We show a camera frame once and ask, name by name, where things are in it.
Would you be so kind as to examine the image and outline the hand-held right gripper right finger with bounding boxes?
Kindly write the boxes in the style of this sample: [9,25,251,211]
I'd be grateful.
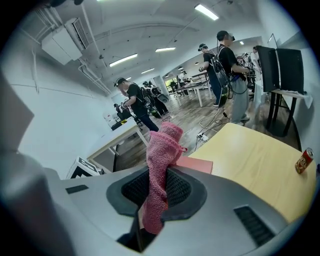
[143,166,290,256]

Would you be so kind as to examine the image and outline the red cloth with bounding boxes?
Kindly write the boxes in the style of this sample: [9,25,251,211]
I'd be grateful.
[138,121,188,235]

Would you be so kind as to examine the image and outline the white carton boxes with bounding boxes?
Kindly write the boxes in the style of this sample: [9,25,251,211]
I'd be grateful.
[102,112,118,127]

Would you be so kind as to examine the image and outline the white grid top table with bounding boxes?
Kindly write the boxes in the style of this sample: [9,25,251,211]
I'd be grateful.
[86,119,150,174]

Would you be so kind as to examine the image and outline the white floor cable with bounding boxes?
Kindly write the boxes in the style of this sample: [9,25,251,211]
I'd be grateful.
[172,104,226,141]

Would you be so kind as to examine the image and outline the red drink can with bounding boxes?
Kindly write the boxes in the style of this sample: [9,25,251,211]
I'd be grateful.
[294,147,315,175]

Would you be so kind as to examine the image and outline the red mat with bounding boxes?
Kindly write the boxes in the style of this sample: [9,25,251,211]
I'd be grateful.
[174,156,214,175]

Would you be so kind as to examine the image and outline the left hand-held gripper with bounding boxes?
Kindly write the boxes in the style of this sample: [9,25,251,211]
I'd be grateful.
[66,156,105,180]

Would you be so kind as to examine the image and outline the dark top white-legged table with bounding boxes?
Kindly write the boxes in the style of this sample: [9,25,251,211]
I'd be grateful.
[174,81,213,107]

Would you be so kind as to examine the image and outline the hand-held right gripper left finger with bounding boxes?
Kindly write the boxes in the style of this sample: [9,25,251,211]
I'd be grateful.
[44,165,151,256]

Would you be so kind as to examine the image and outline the black flat box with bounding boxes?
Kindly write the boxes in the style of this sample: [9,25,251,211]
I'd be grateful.
[111,121,128,131]

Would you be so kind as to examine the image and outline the black monitor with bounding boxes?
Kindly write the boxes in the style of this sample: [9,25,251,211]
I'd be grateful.
[274,48,306,96]
[255,45,281,93]

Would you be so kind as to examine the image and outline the white ceiling air conditioner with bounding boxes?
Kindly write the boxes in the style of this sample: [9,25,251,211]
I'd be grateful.
[41,17,91,66]

